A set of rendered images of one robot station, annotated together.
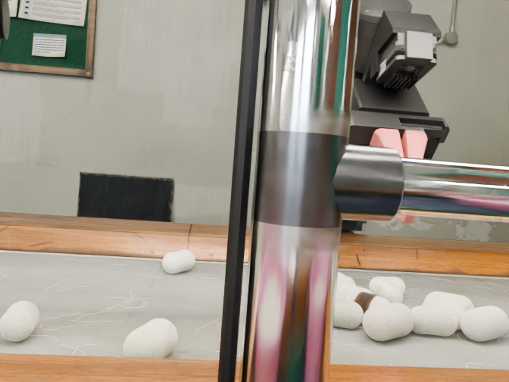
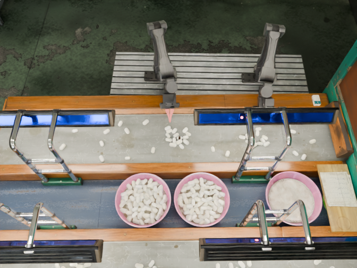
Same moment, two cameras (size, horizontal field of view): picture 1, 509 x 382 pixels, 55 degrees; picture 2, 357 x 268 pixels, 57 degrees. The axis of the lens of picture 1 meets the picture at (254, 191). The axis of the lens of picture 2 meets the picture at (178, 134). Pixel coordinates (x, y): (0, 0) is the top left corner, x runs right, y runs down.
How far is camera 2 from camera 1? 1.57 m
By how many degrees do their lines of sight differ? 59
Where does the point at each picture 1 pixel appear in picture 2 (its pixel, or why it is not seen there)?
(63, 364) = (223, 164)
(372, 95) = (262, 103)
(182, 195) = not seen: outside the picture
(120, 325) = (221, 145)
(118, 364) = (227, 164)
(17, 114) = not seen: outside the picture
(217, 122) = not seen: outside the picture
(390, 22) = (265, 103)
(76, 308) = (215, 141)
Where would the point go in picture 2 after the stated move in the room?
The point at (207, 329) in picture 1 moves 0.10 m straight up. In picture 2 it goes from (231, 145) to (234, 136)
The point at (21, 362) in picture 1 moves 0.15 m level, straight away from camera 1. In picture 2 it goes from (220, 164) to (209, 139)
